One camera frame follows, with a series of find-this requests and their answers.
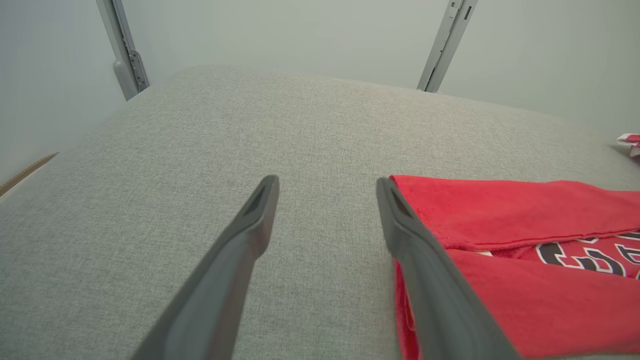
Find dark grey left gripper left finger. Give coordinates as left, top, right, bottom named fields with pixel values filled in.
left=131, top=175, right=280, bottom=360

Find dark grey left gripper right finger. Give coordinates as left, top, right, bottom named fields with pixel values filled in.
left=376, top=177, right=521, bottom=360

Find red basketball jersey white trim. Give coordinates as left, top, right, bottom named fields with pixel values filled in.
left=389, top=174, right=640, bottom=360

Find red shorts with white stripe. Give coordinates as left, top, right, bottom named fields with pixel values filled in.
left=616, top=133, right=640, bottom=161

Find grey fabric sofa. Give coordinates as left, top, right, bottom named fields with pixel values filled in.
left=0, top=65, right=640, bottom=360

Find grey metal rail with posts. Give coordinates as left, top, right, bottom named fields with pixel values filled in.
left=96, top=0, right=150, bottom=101

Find grey metal wall rail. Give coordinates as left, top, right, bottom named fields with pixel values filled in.
left=417, top=0, right=479, bottom=94

